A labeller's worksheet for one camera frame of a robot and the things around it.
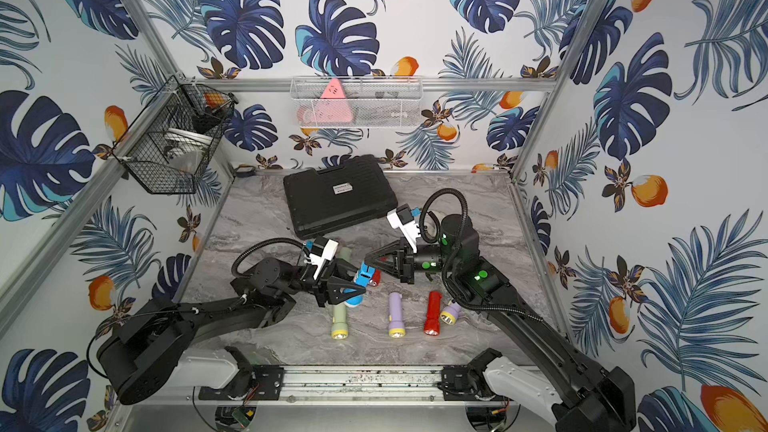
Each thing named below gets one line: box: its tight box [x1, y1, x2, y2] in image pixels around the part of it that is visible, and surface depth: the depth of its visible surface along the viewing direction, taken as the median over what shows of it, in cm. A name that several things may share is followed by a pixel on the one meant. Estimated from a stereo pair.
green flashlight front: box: [331, 303, 349, 340], surface depth 83 cm
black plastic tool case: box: [283, 155, 398, 239], surface depth 108 cm
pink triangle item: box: [297, 78, 353, 124], surface depth 92 cm
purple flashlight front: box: [388, 292, 406, 339], surface depth 85 cm
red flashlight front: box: [424, 291, 443, 337], surface depth 85 cm
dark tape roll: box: [235, 164, 256, 178], surface depth 124 cm
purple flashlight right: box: [440, 304, 461, 325], surface depth 85 cm
